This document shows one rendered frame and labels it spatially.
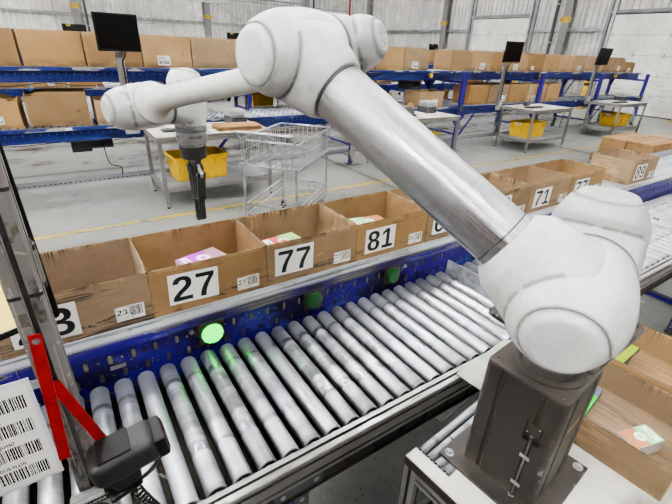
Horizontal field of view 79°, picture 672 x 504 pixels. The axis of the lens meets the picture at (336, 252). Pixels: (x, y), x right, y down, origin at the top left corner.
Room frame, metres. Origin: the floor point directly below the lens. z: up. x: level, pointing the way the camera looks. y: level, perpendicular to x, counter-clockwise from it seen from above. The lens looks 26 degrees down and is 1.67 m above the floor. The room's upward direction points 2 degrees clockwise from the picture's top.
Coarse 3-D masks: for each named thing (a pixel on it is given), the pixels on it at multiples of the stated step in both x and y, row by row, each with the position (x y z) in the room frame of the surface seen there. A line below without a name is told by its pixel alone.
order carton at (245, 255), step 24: (144, 240) 1.32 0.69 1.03; (168, 240) 1.37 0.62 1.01; (192, 240) 1.42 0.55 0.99; (216, 240) 1.47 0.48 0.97; (240, 240) 1.48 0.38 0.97; (144, 264) 1.31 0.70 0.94; (168, 264) 1.36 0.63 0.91; (192, 264) 1.14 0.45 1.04; (216, 264) 1.18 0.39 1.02; (240, 264) 1.22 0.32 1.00; (264, 264) 1.27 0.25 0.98; (168, 312) 1.08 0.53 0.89
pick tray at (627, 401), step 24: (600, 384) 0.98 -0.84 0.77; (624, 384) 0.93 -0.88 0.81; (648, 384) 0.90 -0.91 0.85; (600, 408) 0.88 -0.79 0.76; (624, 408) 0.89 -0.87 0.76; (648, 408) 0.88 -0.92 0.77; (600, 432) 0.73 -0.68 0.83; (600, 456) 0.72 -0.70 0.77; (624, 456) 0.68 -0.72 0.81; (648, 456) 0.66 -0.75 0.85; (648, 480) 0.64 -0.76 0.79
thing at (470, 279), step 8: (448, 264) 1.70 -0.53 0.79; (456, 264) 1.66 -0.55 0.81; (448, 272) 1.69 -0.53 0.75; (456, 272) 1.66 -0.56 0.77; (464, 272) 1.62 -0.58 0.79; (472, 272) 1.59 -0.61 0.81; (464, 280) 1.61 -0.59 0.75; (472, 280) 1.58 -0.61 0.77; (472, 288) 1.57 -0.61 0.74; (480, 288) 1.54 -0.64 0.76
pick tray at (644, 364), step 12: (648, 336) 1.16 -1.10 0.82; (660, 336) 1.14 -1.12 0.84; (648, 348) 1.15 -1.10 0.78; (660, 348) 1.13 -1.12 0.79; (612, 360) 1.00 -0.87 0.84; (636, 360) 1.10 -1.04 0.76; (648, 360) 1.11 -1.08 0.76; (660, 360) 1.11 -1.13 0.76; (636, 372) 0.95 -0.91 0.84; (648, 372) 1.05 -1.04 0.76; (660, 372) 1.05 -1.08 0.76; (660, 384) 0.90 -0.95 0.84
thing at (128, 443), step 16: (128, 432) 0.47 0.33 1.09; (144, 432) 0.47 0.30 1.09; (160, 432) 0.47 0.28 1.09; (96, 448) 0.44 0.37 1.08; (112, 448) 0.44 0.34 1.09; (128, 448) 0.44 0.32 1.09; (144, 448) 0.45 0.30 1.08; (160, 448) 0.46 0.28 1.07; (96, 464) 0.42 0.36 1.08; (112, 464) 0.42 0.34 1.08; (128, 464) 0.43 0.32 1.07; (144, 464) 0.44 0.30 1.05; (96, 480) 0.40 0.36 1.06; (112, 480) 0.41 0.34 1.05; (128, 480) 0.44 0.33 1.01; (112, 496) 0.42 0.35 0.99
